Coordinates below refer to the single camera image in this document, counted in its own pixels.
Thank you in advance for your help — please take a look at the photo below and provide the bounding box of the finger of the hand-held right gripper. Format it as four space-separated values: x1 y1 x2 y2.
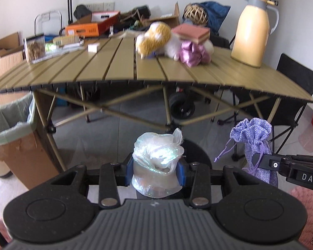
252 153 313 174

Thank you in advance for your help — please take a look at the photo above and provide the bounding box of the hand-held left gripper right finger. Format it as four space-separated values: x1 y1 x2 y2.
177 158 264 209

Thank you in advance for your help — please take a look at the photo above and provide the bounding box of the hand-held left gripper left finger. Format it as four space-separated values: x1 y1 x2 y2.
45 158 134 209

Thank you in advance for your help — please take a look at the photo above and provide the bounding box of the dark grey waste bin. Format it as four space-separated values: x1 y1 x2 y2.
181 139 212 171

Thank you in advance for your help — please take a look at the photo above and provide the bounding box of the iridescent clear plastic bag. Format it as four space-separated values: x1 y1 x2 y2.
132 128 185 198

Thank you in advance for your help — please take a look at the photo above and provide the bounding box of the purple drawstring pouch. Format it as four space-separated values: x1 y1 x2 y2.
214 118 279 188

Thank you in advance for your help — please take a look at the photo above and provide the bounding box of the pink shiny drawstring pouch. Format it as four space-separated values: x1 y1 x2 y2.
179 40 212 68

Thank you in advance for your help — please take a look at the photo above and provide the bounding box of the yellow and white plush toy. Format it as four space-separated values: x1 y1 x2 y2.
135 21 214 61

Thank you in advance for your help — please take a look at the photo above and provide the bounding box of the pink sponge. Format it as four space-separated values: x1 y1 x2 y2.
171 23 211 44

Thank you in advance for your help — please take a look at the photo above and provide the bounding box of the pink fluffy rug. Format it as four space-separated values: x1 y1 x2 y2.
0 186 313 244

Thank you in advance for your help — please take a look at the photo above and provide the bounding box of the black wagon wheel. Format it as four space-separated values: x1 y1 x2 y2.
169 92 196 120

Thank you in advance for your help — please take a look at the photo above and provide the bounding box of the black folding chair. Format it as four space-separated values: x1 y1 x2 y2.
219 53 313 162

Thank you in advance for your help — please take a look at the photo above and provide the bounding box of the tall brown cardboard box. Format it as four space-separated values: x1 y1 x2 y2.
0 101 66 190

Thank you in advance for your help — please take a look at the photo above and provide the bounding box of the khaki slatted folding table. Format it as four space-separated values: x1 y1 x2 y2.
0 35 313 172

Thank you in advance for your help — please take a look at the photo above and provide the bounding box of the green plastic bag liner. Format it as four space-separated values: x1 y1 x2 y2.
0 92 36 147

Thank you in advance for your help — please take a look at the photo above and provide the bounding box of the black luggage bag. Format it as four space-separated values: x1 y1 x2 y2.
210 35 230 49

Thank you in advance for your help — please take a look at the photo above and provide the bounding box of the cream thermos jug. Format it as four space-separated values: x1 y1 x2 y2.
230 0 280 69

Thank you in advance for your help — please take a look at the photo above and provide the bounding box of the beige small carton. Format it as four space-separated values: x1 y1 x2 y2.
53 35 81 46

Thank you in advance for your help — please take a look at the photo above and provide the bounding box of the green and white small bottle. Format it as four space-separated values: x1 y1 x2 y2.
45 43 60 54

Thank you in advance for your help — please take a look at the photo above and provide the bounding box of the orange cardboard box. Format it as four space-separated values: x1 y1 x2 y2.
65 11 120 35

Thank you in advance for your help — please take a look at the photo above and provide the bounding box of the open brown cardboard box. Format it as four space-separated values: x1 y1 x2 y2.
141 2 181 29

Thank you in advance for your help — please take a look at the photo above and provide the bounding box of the blue bag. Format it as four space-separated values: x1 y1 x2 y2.
198 1 231 35

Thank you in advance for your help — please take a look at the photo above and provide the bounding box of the clear snack container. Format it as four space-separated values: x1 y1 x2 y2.
23 33 46 63

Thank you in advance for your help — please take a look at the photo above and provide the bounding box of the white and pink box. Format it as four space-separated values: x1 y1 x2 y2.
92 11 120 21

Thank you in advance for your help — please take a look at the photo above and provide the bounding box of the wicker ball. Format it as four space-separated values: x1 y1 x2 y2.
184 3 208 26

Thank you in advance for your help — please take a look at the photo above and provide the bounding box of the black pouch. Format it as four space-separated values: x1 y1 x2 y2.
137 5 151 19

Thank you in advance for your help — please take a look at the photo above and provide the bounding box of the large brown cardboard box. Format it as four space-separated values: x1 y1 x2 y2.
0 31 27 84

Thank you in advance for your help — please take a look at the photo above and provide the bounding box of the black cloth bag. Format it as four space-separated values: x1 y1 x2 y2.
73 4 92 20

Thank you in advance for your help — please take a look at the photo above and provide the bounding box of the white metal chair frame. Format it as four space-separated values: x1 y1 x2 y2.
34 10 62 36

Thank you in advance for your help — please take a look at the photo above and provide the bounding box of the black trolley handle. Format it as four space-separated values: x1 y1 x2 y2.
66 0 76 24

